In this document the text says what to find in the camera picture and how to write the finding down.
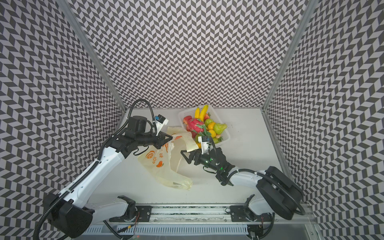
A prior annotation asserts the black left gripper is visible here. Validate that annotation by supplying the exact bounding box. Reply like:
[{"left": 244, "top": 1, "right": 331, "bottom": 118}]
[{"left": 136, "top": 130, "right": 174, "bottom": 150}]

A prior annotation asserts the yellow plastic bag orange print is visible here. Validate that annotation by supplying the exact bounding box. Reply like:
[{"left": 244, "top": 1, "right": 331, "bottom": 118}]
[{"left": 138, "top": 127, "right": 199, "bottom": 190}]

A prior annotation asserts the yellow lemon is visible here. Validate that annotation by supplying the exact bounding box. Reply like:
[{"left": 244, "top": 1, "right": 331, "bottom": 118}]
[{"left": 208, "top": 130, "right": 217, "bottom": 138}]

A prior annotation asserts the green pear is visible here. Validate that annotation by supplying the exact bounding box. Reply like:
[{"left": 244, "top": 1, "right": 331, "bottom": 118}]
[{"left": 213, "top": 123, "right": 227, "bottom": 135}]

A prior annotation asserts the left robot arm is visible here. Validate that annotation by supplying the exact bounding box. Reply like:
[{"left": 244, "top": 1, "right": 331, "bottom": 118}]
[{"left": 33, "top": 99, "right": 172, "bottom": 240}]

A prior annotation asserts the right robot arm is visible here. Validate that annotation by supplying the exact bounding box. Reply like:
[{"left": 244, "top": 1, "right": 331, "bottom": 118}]
[{"left": 181, "top": 148, "right": 306, "bottom": 222}]

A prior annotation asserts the orange fruit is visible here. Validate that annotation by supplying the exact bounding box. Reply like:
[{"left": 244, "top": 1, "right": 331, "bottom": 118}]
[{"left": 207, "top": 122, "right": 216, "bottom": 130}]

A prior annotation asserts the red apple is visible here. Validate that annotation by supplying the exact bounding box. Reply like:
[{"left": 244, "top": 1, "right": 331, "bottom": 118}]
[{"left": 183, "top": 116, "right": 192, "bottom": 124}]

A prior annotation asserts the green apple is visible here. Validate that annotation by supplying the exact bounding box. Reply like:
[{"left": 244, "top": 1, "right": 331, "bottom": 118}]
[{"left": 205, "top": 119, "right": 214, "bottom": 127}]

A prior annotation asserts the yellow banana bunch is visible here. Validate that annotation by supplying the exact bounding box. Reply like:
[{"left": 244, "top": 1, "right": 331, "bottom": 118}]
[{"left": 194, "top": 105, "right": 209, "bottom": 121}]

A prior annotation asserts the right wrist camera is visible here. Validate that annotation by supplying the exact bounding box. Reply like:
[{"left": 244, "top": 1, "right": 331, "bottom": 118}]
[{"left": 198, "top": 136, "right": 211, "bottom": 155}]

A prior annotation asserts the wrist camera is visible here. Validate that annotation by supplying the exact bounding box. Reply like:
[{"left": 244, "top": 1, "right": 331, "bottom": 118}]
[
  {"left": 155, "top": 115, "right": 169, "bottom": 135},
  {"left": 198, "top": 136, "right": 211, "bottom": 155}
]

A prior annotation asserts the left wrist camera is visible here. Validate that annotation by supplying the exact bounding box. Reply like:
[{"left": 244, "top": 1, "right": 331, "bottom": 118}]
[{"left": 155, "top": 115, "right": 169, "bottom": 135}]

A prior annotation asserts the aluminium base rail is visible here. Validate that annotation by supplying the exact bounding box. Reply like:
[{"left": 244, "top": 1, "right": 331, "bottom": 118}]
[{"left": 137, "top": 204, "right": 317, "bottom": 225}]

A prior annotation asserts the aluminium left corner post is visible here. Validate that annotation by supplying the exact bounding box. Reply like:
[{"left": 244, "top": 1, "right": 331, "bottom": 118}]
[{"left": 56, "top": 0, "right": 126, "bottom": 112}]

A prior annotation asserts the aluminium corner post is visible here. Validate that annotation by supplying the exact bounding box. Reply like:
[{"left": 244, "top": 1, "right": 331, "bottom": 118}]
[
  {"left": 262, "top": 0, "right": 319, "bottom": 112},
  {"left": 56, "top": 0, "right": 126, "bottom": 112}
]

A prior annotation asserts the aluminium right corner post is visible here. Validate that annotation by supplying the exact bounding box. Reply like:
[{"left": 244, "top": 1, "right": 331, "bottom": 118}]
[{"left": 262, "top": 0, "right": 319, "bottom": 112}]

